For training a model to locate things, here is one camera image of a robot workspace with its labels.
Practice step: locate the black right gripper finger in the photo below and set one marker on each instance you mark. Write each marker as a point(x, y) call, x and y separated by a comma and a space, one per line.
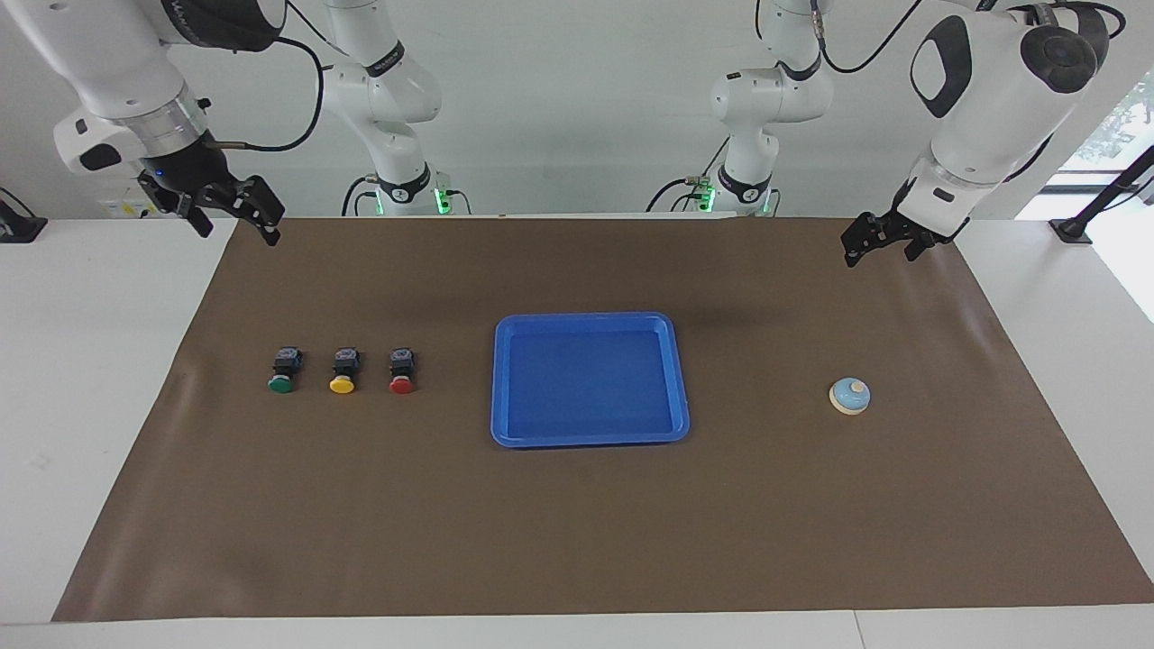
point(199, 223)
point(270, 232)

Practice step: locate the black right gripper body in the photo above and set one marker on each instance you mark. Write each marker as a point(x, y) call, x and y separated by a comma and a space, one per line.
point(207, 185)

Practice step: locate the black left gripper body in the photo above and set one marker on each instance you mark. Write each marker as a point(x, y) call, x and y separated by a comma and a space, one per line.
point(888, 227)

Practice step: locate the green push button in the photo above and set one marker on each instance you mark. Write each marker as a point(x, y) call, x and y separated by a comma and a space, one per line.
point(281, 384)

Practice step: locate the yellow push button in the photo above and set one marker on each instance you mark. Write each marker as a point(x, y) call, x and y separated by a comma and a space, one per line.
point(342, 384)

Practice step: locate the red push button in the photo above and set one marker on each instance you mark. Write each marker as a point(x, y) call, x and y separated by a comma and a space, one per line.
point(401, 384)

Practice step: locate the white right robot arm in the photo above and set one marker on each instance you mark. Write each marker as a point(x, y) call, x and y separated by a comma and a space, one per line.
point(99, 63)

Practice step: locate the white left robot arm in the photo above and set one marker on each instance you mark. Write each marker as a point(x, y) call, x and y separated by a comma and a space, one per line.
point(983, 99)

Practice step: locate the light blue call bell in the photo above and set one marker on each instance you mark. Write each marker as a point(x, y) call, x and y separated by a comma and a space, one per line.
point(847, 397)

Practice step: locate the blue plastic tray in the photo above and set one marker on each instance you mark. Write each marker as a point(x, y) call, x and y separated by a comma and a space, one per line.
point(590, 379)

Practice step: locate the black angled stand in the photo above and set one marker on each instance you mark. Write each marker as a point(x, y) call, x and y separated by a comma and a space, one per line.
point(1100, 198)

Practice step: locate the brown table mat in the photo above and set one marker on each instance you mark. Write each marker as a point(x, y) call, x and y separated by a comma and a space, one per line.
point(577, 523)

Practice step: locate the white wall socket box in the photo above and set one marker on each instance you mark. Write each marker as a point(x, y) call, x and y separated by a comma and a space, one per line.
point(117, 209)

